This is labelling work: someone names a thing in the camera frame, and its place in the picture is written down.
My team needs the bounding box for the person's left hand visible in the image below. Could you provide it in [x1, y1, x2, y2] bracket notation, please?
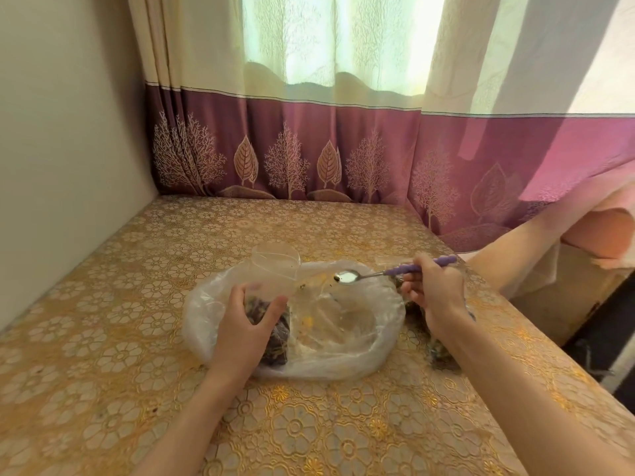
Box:
[209, 281, 290, 388]

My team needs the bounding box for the person's right hand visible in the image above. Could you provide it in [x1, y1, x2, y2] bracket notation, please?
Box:
[399, 253, 470, 338]

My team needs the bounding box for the purple-handled metal spoon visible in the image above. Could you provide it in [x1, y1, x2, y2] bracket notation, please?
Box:
[333, 257, 458, 285]

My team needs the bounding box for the person's right forearm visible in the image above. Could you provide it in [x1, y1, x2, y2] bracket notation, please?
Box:
[429, 322, 613, 476]

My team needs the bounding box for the person's left forearm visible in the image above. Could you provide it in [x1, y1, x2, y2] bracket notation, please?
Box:
[118, 369, 256, 476]

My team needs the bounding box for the large translucent plastic bag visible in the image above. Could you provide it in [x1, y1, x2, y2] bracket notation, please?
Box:
[181, 260, 407, 382]

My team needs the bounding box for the gold floral tablecloth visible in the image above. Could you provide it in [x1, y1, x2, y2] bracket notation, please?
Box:
[0, 193, 635, 476]

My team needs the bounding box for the cream and purple tree-print curtain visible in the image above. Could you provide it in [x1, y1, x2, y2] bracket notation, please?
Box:
[126, 0, 423, 202]
[411, 0, 635, 254]

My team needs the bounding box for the white sheer curtain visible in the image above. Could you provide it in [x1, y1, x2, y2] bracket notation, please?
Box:
[242, 0, 447, 97]

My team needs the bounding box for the beige cloth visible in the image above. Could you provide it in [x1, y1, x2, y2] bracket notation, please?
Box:
[510, 242, 622, 348]

